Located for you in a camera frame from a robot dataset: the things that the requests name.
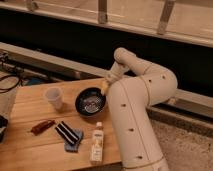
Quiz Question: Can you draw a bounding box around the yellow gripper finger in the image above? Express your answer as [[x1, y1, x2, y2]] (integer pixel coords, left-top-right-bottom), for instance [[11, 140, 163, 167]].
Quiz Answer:
[[101, 80, 109, 96]]

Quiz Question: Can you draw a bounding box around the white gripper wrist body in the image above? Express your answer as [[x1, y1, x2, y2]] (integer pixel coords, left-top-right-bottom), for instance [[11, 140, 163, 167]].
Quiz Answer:
[[106, 62, 129, 84]]

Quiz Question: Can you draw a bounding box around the black ceramic bowl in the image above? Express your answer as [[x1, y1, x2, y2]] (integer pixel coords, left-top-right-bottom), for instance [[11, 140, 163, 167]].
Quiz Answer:
[[75, 87, 106, 117]]

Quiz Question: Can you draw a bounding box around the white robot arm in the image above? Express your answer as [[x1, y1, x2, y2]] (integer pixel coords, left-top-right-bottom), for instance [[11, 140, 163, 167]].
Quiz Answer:
[[101, 48, 177, 171]]

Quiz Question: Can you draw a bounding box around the white drink bottle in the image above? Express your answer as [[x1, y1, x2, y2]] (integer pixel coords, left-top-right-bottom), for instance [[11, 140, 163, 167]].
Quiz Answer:
[[90, 122, 104, 164]]

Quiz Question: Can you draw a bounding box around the white plastic cup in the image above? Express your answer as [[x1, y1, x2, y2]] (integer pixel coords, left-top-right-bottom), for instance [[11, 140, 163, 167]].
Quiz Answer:
[[44, 87, 63, 110]]

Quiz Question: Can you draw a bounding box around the blue cloth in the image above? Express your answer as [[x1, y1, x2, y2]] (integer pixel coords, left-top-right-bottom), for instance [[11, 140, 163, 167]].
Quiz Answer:
[[64, 129, 85, 153]]

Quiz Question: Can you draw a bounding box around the brown snack bar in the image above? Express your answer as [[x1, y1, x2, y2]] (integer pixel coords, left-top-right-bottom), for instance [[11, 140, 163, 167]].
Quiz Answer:
[[31, 120, 55, 135]]

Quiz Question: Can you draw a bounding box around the black object at left edge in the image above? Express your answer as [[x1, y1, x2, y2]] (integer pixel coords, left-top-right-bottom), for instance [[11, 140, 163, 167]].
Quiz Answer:
[[0, 115, 8, 142]]

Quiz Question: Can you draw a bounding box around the black cable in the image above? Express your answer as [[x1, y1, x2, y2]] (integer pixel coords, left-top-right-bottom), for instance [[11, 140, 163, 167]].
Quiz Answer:
[[0, 53, 24, 94]]

